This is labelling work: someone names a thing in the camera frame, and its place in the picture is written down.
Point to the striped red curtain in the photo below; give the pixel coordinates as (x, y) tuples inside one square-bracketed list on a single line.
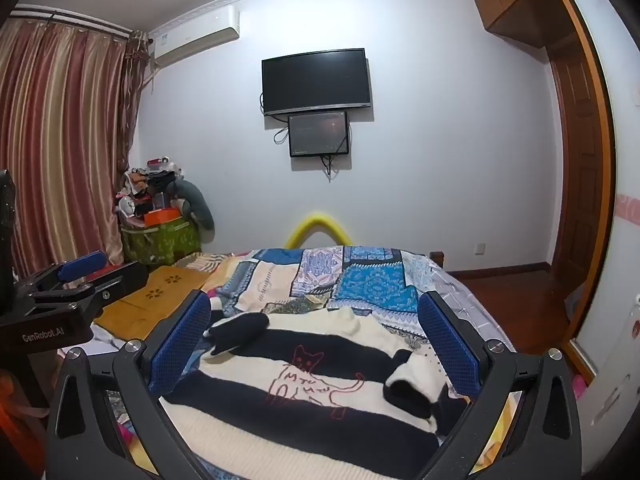
[(60, 150)]

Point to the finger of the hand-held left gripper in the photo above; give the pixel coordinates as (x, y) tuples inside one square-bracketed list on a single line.
[(117, 284), (82, 264)]

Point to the blue patchwork blanket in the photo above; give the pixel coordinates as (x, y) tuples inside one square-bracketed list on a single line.
[(350, 280)]

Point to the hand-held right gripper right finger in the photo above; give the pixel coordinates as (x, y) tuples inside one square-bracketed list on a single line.
[(450, 350)]

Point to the black and white striped sweater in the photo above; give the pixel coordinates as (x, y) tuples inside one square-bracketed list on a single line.
[(320, 385)]

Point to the orange box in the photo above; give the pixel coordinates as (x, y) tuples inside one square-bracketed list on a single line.
[(161, 218)]

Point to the white air conditioner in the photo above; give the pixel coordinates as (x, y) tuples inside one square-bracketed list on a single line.
[(195, 35)]

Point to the brown wooden door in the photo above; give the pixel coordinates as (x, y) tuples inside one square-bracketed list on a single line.
[(575, 170)]

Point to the white quilted bed sheet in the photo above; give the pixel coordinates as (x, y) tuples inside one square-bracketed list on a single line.
[(475, 305)]

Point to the yellow foam arch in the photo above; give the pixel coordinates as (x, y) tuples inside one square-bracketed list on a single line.
[(316, 219)]

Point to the yellow wooden board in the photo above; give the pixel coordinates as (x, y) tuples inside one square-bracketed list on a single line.
[(150, 295)]

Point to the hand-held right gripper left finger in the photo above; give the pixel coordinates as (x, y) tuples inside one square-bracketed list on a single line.
[(180, 347)]

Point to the small black monitor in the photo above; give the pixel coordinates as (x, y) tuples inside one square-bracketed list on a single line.
[(318, 133)]

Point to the person's left forearm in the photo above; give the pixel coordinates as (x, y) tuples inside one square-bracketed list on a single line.
[(9, 410)]

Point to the white wall socket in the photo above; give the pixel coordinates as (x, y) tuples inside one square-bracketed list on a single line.
[(480, 249)]

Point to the wooden overhead cabinet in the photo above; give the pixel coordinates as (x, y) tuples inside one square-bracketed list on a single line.
[(510, 0)]

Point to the white curtain rail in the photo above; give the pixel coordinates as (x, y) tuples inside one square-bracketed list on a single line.
[(75, 17)]

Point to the pile of clothes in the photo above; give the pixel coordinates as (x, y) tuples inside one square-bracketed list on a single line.
[(147, 185)]

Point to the green storage bag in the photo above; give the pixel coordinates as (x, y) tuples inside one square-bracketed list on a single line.
[(160, 245)]

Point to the black wall television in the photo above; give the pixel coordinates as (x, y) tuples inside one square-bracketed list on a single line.
[(316, 81)]

